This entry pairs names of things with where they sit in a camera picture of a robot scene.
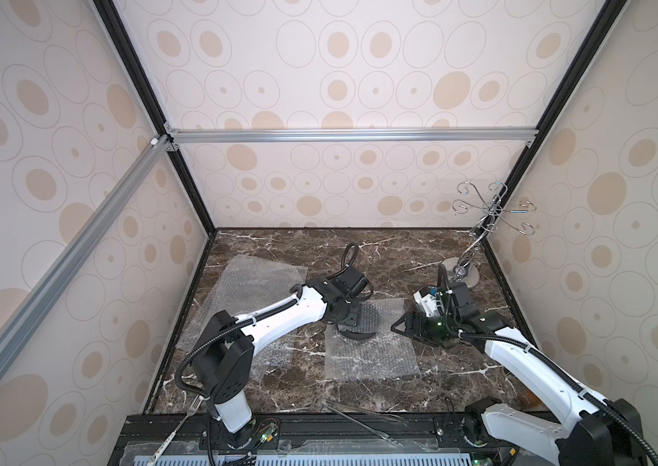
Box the diagonal aluminium rail left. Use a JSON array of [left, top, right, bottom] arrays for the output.
[[0, 134, 173, 380]]

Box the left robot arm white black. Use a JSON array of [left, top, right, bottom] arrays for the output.
[[175, 265, 375, 434]]

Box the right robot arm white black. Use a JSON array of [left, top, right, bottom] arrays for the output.
[[391, 283, 658, 465]]

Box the horizontal aluminium rail back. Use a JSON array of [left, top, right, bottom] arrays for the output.
[[172, 126, 538, 144]]

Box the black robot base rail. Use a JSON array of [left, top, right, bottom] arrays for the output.
[[108, 410, 612, 466]]

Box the silver fork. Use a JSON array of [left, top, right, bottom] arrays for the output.
[[146, 396, 204, 466]]

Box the bubble wrap around orange plate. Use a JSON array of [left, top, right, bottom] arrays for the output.
[[177, 254, 307, 381]]

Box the dark grey dinner plate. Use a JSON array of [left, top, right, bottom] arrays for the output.
[[337, 301, 380, 341]]

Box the chrome mug tree stand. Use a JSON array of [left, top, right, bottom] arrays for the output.
[[438, 182, 538, 287]]

